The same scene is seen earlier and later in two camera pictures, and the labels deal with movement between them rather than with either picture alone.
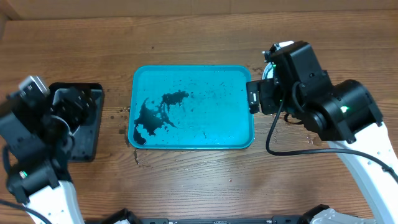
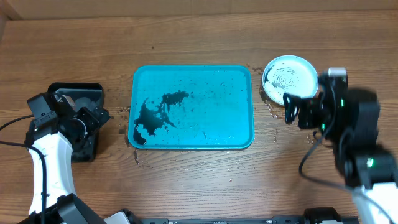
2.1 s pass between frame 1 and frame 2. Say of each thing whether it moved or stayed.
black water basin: stayed
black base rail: stayed
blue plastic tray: stayed
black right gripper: moved
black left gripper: moved
